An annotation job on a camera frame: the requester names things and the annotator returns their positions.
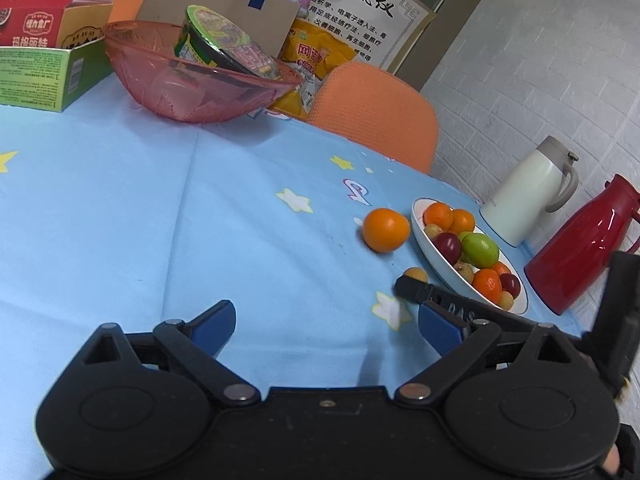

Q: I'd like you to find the brown longan front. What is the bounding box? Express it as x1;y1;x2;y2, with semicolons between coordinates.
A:
404;266;428;283

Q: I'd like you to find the brown longan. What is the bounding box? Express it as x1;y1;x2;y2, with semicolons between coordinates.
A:
454;261;475;284
424;223;444;240
498;290;514;311
404;266;428;283

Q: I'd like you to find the dark red plum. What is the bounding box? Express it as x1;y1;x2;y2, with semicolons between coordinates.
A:
500;273;522;299
433;232;462;266

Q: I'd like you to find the large front tangerine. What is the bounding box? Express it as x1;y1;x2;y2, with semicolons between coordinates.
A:
472;269;502;304

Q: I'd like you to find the large orange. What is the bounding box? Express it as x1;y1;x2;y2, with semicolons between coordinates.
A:
361;208;411;254

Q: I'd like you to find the large green apple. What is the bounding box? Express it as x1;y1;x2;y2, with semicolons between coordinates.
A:
461;232;500;269

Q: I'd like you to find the person's right hand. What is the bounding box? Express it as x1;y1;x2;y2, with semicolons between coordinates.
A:
598;378;632;476

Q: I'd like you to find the dark red plum on plate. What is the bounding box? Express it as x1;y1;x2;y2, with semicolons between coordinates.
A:
500;273;522;299

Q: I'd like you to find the small orange tangerine on plate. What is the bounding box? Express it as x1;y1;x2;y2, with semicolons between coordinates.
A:
491;261;511;275

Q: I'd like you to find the red thermos jug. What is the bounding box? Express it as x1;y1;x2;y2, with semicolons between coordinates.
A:
524;174;639;315

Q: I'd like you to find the blue cartoon tablecloth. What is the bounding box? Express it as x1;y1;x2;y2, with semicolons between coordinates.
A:
0;71;584;480

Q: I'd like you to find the white thermos jug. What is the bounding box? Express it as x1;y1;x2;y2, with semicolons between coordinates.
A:
480;136;579;247

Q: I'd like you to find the orange chair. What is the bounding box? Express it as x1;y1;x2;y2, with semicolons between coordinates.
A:
108;0;143;23
306;62;438;174

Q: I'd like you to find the yellow snack bag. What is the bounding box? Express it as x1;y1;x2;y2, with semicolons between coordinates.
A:
270;18;356;120

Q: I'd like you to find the Chinese text poster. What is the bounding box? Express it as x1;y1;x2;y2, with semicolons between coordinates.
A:
307;0;435;74

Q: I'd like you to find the instant noodle cup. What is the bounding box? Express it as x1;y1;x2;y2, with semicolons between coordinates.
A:
174;4;282;80

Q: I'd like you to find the brown cardboard box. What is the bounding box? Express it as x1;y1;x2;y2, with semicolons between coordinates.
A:
137;0;298;56

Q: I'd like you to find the green snack box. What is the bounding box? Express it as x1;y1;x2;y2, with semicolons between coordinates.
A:
1;0;113;112

